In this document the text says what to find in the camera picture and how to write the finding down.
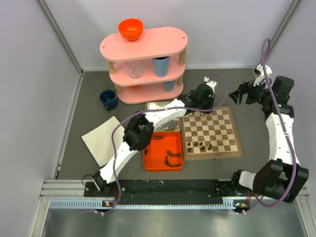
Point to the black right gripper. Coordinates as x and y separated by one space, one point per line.
244 88

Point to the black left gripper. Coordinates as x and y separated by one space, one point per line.
210 98

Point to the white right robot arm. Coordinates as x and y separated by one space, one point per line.
282 175

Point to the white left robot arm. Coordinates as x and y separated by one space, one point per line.
141 125

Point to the wooden chess board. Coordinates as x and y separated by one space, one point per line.
217 128

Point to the blue cup bottom shelf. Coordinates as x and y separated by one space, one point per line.
168 85

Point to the blue cup shelf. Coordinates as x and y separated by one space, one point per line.
161 66
168 85

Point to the blue cup middle shelf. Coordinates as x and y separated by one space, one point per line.
161 66

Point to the pink three-tier shelf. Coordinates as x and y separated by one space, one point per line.
153 43

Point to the orange tin box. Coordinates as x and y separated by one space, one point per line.
164 152

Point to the clear glass cup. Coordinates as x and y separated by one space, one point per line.
135 68

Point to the dark blue mug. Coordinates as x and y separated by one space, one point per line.
109 99

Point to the orange bowl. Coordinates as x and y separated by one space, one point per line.
131 28

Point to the white paper sheet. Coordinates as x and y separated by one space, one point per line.
99 142

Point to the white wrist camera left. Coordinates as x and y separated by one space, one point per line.
212 84

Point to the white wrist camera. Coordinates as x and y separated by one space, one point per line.
212 84
260 76

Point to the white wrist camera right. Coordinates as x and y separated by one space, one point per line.
260 76

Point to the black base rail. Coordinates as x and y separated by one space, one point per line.
165 192

